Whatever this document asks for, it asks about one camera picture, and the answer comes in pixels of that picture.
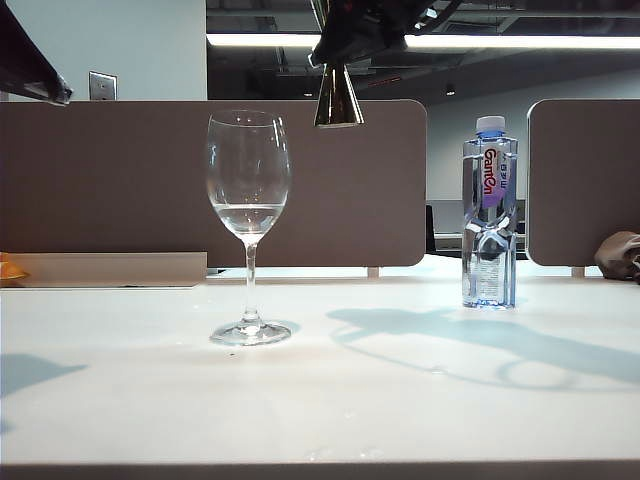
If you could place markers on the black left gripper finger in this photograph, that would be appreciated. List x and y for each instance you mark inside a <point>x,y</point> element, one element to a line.
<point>40,92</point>
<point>25,60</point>

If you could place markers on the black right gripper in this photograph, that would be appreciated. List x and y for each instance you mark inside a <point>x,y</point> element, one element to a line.
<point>405,15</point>

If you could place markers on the gold double cone jigger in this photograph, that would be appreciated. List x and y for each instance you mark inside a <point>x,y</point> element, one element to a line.
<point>340,105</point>

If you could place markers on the clear plastic water bottle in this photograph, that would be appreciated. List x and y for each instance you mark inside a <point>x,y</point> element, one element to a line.
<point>492,165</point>

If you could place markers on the clear wine glass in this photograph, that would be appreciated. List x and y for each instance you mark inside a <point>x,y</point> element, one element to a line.
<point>250,280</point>

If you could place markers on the brown desk partition panel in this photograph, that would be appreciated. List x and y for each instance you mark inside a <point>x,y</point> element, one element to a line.
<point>125,175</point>
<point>585,175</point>

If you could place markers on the long ceiling light strip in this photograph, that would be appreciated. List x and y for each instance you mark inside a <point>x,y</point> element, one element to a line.
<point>500,41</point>

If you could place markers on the orange round object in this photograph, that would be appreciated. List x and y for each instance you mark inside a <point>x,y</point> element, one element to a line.
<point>10,272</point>

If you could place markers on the beige flat box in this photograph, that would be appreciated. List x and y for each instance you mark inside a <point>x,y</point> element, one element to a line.
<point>115,270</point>

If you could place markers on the white partition foot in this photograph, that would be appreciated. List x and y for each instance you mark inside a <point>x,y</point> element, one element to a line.
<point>373,273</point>

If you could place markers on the silver wall switch plate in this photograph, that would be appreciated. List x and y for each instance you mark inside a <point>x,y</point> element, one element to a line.
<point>102,87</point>

